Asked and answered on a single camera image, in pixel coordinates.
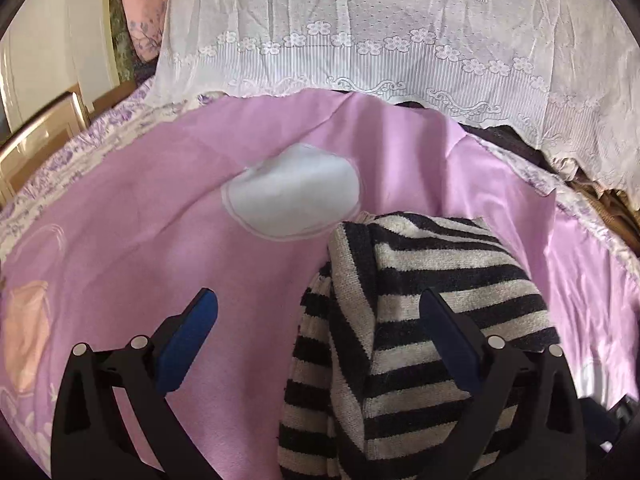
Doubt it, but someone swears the green patterned panel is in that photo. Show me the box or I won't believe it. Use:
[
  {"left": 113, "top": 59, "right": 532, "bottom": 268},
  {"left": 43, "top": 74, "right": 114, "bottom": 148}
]
[{"left": 106, "top": 0, "right": 137, "bottom": 87}]

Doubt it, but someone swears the white lace cloth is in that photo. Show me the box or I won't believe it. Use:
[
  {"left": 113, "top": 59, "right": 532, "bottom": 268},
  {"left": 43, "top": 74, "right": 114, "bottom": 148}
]
[{"left": 145, "top": 0, "right": 640, "bottom": 206}]

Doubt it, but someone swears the pink floral pillow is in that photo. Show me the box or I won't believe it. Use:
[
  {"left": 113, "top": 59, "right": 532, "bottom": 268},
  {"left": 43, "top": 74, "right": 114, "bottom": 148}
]
[{"left": 120, "top": 0, "right": 174, "bottom": 63}]

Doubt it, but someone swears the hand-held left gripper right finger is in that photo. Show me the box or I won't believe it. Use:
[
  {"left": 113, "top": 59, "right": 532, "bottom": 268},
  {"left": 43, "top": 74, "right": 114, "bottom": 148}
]
[{"left": 419, "top": 287, "right": 589, "bottom": 480}]

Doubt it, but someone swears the wooden furniture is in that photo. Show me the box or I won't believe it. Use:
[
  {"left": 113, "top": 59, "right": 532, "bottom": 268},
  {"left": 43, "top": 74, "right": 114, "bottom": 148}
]
[{"left": 0, "top": 79, "right": 137, "bottom": 202}]

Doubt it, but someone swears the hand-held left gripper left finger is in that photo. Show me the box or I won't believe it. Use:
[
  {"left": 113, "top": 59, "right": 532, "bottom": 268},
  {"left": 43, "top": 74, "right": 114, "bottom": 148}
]
[{"left": 50, "top": 287, "right": 221, "bottom": 480}]

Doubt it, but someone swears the pink printed blanket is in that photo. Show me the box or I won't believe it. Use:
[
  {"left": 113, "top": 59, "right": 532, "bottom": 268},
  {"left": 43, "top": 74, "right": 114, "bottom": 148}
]
[{"left": 0, "top": 87, "right": 640, "bottom": 480}]

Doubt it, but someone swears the purple floral bedsheet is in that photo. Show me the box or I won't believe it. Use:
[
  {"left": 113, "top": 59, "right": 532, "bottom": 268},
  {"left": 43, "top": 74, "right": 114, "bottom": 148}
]
[{"left": 0, "top": 77, "right": 640, "bottom": 273}]

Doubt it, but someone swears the dark cloth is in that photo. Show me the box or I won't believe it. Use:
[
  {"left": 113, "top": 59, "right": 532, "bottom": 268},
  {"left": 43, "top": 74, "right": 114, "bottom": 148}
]
[{"left": 394, "top": 100, "right": 557, "bottom": 172}]

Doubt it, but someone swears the black and white striped sweater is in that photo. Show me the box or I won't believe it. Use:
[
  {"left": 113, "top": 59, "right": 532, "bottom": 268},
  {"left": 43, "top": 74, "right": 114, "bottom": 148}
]
[{"left": 277, "top": 212, "right": 562, "bottom": 480}]

